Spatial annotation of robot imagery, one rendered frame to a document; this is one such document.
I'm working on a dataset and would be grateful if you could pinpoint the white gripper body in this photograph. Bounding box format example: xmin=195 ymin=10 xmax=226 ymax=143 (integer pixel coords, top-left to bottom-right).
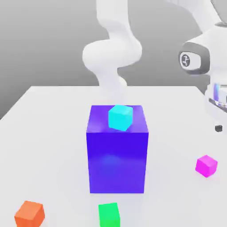
xmin=204 ymin=95 xmax=227 ymax=125

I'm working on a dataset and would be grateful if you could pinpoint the small magenta cube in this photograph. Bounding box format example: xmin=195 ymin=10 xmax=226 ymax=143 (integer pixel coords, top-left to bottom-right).
xmin=195 ymin=154 xmax=218 ymax=178

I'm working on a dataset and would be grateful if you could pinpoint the small cyan cube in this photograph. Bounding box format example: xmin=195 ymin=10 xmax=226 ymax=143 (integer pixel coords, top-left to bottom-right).
xmin=108 ymin=104 xmax=134 ymax=132

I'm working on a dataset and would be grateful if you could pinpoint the small green cube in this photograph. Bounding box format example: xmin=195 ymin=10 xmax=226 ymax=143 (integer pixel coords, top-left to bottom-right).
xmin=98 ymin=202 xmax=121 ymax=227

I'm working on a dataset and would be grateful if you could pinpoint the small orange cube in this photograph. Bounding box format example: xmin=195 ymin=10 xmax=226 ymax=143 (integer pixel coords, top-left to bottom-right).
xmin=14 ymin=200 xmax=46 ymax=227

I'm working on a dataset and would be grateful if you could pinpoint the large blue box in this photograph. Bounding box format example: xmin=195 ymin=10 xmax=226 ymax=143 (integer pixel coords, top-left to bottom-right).
xmin=86 ymin=105 xmax=149 ymax=194

